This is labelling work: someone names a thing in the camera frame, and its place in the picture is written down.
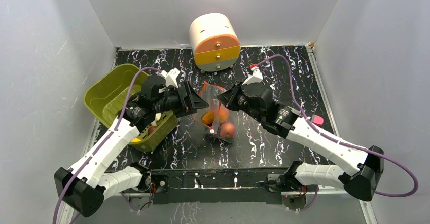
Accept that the white cylindrical drawer cabinet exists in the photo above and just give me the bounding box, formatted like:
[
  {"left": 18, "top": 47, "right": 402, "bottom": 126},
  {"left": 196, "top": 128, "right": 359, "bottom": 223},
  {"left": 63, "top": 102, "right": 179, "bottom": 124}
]
[{"left": 189, "top": 13, "right": 241, "bottom": 73}]

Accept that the orange peach toy fruit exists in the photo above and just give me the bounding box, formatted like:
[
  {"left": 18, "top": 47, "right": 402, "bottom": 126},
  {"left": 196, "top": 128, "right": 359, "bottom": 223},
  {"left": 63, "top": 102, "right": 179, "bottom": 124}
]
[{"left": 218, "top": 108, "right": 230, "bottom": 124}]

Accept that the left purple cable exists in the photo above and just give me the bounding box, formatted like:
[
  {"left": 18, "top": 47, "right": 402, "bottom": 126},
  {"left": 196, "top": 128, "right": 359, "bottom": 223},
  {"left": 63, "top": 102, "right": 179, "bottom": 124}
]
[{"left": 52, "top": 67, "right": 164, "bottom": 224}]

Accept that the olive green plastic basket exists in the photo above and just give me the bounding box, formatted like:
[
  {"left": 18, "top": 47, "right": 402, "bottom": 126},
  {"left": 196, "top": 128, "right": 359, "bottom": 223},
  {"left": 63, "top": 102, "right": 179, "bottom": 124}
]
[{"left": 84, "top": 64, "right": 178, "bottom": 152}]

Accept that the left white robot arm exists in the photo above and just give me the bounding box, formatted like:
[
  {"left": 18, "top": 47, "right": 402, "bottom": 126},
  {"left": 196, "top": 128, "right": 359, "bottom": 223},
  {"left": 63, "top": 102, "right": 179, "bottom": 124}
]
[{"left": 54, "top": 75, "right": 209, "bottom": 217}]

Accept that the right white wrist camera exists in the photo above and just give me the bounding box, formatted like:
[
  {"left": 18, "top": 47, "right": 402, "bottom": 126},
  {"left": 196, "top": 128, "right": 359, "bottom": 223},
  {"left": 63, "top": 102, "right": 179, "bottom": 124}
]
[{"left": 242, "top": 64, "right": 263, "bottom": 86}]

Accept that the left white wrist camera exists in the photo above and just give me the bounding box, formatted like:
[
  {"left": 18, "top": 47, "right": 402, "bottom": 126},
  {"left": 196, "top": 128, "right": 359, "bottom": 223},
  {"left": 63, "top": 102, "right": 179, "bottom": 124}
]
[{"left": 158, "top": 68, "right": 180, "bottom": 88}]

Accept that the aluminium frame rail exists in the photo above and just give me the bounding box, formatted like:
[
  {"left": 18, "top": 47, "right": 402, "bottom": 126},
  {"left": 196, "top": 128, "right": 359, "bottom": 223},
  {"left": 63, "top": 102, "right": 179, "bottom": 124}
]
[{"left": 63, "top": 170, "right": 379, "bottom": 224}]

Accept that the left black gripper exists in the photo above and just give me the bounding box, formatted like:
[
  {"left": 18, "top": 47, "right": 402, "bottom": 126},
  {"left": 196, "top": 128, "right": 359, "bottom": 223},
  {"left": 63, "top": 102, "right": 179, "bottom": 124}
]
[{"left": 154, "top": 82, "right": 209, "bottom": 118}]

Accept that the purple cable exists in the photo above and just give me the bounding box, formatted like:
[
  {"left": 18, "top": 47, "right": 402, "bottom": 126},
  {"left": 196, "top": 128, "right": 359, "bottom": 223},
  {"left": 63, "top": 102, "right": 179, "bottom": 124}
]
[
  {"left": 52, "top": 67, "right": 164, "bottom": 224},
  {"left": 250, "top": 54, "right": 419, "bottom": 198}
]

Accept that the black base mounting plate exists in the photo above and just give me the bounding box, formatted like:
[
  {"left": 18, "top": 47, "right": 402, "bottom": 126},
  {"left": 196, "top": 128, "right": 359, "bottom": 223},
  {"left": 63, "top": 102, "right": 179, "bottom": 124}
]
[{"left": 151, "top": 167, "right": 300, "bottom": 204}]

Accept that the clear zip bag orange zipper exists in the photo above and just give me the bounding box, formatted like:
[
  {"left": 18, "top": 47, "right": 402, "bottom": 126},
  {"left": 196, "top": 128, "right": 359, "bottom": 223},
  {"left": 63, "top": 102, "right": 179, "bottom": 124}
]
[{"left": 192, "top": 81, "right": 238, "bottom": 144}]

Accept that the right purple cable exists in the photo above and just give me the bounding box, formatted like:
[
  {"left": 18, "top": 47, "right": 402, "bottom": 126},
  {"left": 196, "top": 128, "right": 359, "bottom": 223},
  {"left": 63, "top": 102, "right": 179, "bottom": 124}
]
[{"left": 250, "top": 54, "right": 419, "bottom": 198}]

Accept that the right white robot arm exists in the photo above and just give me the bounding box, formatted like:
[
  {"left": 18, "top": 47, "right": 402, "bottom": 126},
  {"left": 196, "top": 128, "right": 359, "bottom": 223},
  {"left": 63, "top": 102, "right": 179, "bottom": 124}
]
[{"left": 217, "top": 82, "right": 384, "bottom": 201}]

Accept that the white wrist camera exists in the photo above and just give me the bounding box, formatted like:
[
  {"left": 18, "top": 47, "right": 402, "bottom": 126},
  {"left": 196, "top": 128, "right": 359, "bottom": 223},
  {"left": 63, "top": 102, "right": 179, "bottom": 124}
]
[
  {"left": 158, "top": 68, "right": 180, "bottom": 88},
  {"left": 242, "top": 64, "right": 263, "bottom": 86}
]

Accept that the pink small object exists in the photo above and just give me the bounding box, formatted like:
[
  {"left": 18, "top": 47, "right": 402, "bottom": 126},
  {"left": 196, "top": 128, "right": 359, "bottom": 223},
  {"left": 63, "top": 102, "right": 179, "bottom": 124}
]
[{"left": 311, "top": 115, "right": 324, "bottom": 126}]

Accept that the dark red toy fruit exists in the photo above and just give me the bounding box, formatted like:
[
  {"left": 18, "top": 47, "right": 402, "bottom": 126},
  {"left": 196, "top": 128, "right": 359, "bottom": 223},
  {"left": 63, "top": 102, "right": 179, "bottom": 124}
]
[{"left": 147, "top": 125, "right": 157, "bottom": 135}]

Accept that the brown toy kiwi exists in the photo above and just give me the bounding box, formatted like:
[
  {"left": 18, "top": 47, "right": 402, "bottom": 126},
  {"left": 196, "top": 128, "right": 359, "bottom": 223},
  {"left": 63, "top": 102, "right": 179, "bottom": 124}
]
[{"left": 201, "top": 111, "right": 216, "bottom": 126}]

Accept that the white toy mushroom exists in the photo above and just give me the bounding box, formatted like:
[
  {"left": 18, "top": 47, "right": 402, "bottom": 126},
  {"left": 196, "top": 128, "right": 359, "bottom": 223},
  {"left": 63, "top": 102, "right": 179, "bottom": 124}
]
[{"left": 151, "top": 113, "right": 162, "bottom": 126}]

